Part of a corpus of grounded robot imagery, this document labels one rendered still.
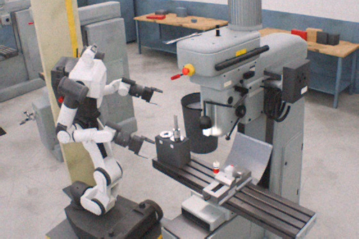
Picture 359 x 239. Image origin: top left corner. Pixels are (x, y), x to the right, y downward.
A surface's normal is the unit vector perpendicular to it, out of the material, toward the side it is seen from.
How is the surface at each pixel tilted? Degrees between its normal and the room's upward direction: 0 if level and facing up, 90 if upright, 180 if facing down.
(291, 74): 90
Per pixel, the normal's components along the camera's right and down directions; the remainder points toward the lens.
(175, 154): -0.63, 0.35
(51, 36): 0.70, 0.25
